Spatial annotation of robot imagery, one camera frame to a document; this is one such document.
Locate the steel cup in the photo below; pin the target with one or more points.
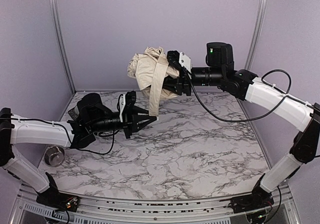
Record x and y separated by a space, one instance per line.
54 156

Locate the black patterned mat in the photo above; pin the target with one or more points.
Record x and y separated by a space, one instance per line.
73 113

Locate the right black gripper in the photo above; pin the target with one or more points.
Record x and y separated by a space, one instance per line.
186 82

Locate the beige folding umbrella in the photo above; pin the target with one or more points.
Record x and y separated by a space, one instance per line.
150 70

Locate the front aluminium rail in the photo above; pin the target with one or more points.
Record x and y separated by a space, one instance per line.
223 209

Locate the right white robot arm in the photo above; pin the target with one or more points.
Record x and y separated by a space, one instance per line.
271 92

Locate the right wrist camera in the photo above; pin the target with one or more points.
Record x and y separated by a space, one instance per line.
179 60

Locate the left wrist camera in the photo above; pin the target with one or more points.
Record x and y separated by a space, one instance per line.
126 103

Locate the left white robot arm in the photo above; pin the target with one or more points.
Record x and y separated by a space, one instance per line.
20 130

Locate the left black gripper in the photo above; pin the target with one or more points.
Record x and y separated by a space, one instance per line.
110 121

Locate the aluminium frame post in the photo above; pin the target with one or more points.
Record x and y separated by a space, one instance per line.
256 33
61 45

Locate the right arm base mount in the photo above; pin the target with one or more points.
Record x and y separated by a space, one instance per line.
258 198

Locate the right aluminium frame post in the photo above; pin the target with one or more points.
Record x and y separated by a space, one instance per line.
256 33

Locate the left aluminium frame post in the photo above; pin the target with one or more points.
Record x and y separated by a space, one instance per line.
61 45

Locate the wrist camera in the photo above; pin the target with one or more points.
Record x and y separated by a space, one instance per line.
126 103
179 60

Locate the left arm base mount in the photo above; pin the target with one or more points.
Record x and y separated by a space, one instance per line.
54 198

